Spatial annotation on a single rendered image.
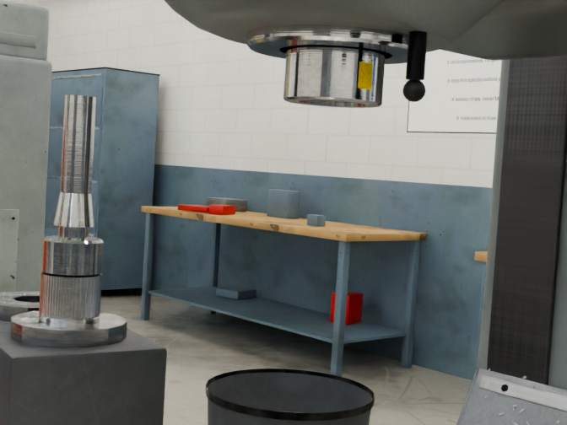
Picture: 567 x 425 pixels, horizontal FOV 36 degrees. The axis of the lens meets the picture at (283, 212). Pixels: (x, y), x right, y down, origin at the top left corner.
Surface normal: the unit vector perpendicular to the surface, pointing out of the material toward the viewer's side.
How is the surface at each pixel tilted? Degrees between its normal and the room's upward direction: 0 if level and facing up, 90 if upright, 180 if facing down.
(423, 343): 90
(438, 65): 90
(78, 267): 90
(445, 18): 129
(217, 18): 168
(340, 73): 90
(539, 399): 63
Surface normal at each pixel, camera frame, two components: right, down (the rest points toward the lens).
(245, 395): 0.58, 0.01
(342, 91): 0.11, 0.06
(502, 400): -0.64, -0.46
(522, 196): -0.74, -0.01
